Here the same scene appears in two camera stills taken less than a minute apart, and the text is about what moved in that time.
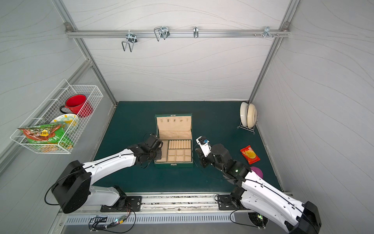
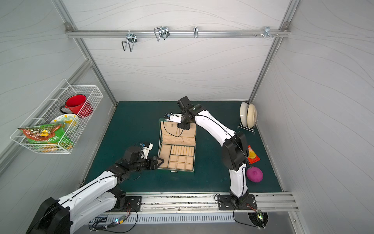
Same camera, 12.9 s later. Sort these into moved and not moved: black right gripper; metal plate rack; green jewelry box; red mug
Moved: black right gripper
Not moved: metal plate rack; red mug; green jewelry box
